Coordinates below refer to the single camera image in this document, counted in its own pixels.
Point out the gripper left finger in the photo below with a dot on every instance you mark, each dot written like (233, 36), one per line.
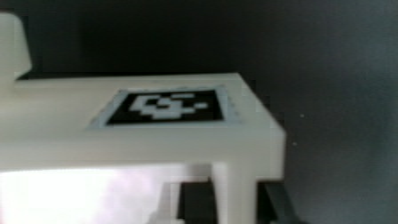
(195, 203)

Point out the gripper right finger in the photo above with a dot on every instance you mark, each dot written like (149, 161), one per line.
(275, 211)

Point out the white front drawer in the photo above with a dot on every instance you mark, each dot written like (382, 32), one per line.
(108, 138)

